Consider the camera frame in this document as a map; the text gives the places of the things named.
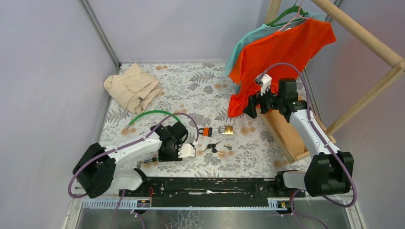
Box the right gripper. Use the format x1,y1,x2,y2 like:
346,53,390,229
242,83,283,119

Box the green cable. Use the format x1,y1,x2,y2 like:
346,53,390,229
124,110,181,169

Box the brass padlock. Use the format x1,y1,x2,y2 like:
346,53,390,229
218,125,234,135

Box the orange padlock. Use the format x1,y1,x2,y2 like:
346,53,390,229
198,127,213,137

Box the black keys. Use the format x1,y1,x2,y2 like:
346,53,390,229
203,142,223,155

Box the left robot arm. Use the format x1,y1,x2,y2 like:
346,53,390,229
73,122,196,198

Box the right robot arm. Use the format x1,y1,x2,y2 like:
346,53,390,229
244,74,357,197

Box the floral table mat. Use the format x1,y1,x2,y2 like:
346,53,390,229
99,63,311,177

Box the orange t-shirt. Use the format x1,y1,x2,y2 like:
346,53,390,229
228,19,336,118

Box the beige cloth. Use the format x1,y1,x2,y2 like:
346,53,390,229
104,63,162,115

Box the teal t-shirt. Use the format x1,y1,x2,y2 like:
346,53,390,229
225,12,325,76

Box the pink hanger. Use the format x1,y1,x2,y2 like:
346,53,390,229
278,0,308,32

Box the green hanger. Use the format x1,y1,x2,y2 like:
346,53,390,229
266,5,308,26

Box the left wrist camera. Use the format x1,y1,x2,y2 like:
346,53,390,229
178,143,197,158

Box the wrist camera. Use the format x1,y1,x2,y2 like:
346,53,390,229
178,143,197,158
255,73,272,95

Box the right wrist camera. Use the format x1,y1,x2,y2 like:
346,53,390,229
255,73,272,95

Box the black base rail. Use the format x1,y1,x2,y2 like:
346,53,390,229
119,177,295,209

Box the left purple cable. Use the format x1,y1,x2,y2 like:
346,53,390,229
67,112,200,200

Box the purple cable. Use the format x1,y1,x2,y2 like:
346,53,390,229
257,62,358,208
67,112,200,200

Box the wooden rack frame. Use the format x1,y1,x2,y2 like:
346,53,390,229
258,0,405,164

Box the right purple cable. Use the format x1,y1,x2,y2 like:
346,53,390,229
257,62,358,208

